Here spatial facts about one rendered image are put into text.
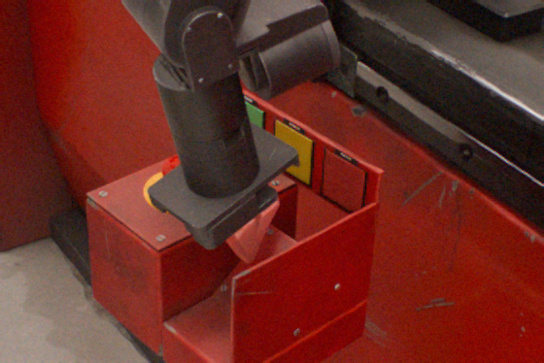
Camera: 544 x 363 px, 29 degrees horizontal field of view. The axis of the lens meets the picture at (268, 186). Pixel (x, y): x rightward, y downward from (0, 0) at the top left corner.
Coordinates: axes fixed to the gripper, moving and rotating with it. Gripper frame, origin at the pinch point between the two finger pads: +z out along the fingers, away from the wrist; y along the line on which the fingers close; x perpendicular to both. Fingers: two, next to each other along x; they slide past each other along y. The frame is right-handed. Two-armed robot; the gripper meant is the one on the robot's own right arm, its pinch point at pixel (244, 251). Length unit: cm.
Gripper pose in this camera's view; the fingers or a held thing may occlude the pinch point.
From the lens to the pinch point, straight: 86.9
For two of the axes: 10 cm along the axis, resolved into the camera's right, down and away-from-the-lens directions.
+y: 7.2, -5.6, 4.0
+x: -6.7, -4.4, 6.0
